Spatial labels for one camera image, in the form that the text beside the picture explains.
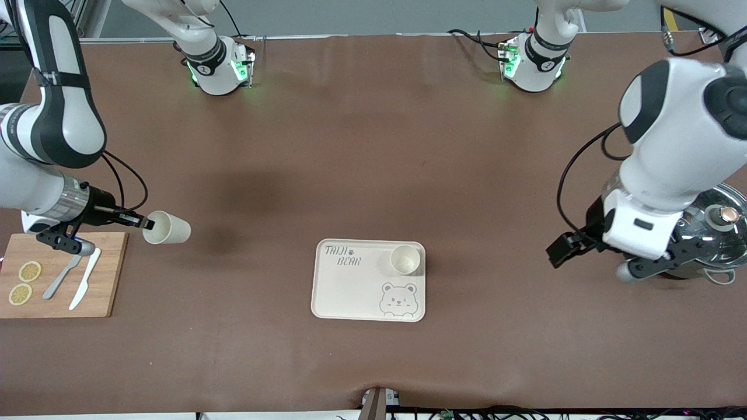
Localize white plastic cup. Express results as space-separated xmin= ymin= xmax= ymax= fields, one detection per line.
xmin=142 ymin=211 xmax=191 ymax=245
xmin=379 ymin=244 xmax=423 ymax=277

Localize cream tray with bear print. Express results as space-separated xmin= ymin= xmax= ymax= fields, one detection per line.
xmin=310 ymin=239 xmax=427 ymax=323

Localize wooden cutting board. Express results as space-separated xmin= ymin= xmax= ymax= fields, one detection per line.
xmin=0 ymin=232 xmax=128 ymax=319

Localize white plastic knife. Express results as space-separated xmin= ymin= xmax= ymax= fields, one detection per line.
xmin=68 ymin=248 xmax=102 ymax=311

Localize grey plastic knife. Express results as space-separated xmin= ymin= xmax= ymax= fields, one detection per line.
xmin=42 ymin=254 xmax=82 ymax=300

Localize grey cooking pot glass lid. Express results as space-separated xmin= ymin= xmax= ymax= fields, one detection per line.
xmin=665 ymin=183 xmax=747 ymax=285

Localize brown table mat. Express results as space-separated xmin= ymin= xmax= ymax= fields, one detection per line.
xmin=0 ymin=32 xmax=747 ymax=416

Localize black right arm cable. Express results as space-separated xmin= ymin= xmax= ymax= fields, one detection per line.
xmin=102 ymin=150 xmax=149 ymax=212

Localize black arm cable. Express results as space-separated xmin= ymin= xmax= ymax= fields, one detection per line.
xmin=557 ymin=122 xmax=625 ymax=234
xmin=102 ymin=150 xmax=149 ymax=212

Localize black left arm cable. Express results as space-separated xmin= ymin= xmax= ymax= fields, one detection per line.
xmin=557 ymin=122 xmax=625 ymax=234

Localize aluminium frame profile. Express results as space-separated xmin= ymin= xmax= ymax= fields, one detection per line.
xmin=58 ymin=0 xmax=97 ymax=40

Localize black base cable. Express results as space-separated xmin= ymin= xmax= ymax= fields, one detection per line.
xmin=448 ymin=28 xmax=508 ymax=59

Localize metal table edge bracket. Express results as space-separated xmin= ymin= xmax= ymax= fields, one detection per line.
xmin=361 ymin=387 xmax=401 ymax=420

